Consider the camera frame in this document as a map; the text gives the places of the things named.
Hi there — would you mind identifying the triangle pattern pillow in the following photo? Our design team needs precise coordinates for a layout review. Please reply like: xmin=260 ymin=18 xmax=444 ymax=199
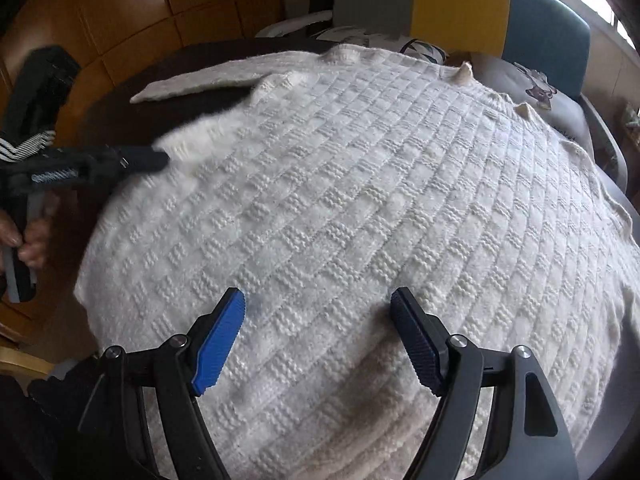
xmin=316 ymin=26 xmax=448 ymax=64

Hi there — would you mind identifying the multicolour sofa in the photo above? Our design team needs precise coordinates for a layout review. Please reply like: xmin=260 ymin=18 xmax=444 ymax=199
xmin=254 ymin=0 xmax=629 ymax=191

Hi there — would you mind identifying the grey deer print pillow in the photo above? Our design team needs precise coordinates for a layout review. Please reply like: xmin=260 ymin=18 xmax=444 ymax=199
xmin=471 ymin=53 xmax=594 ymax=158

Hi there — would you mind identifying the cream knitted sweater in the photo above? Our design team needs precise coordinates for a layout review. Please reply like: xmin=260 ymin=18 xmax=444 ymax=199
xmin=75 ymin=44 xmax=639 ymax=479

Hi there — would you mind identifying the person left hand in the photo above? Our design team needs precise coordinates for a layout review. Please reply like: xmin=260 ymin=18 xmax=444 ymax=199
xmin=0 ymin=192 xmax=61 ymax=270

